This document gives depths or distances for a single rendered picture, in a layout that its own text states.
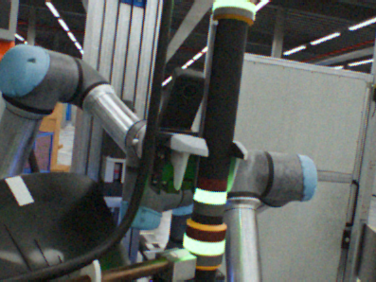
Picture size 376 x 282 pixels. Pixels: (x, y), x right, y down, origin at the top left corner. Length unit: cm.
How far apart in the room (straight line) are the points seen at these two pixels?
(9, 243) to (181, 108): 26
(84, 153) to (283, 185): 68
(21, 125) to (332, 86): 206
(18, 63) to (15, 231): 52
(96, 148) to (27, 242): 89
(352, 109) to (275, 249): 107
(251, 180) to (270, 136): 154
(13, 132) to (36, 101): 10
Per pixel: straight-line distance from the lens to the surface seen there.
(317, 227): 261
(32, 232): 38
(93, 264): 30
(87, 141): 124
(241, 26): 38
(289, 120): 239
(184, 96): 47
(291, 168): 86
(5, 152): 91
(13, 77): 84
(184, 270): 36
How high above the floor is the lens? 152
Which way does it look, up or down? 3 degrees down
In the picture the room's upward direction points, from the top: 7 degrees clockwise
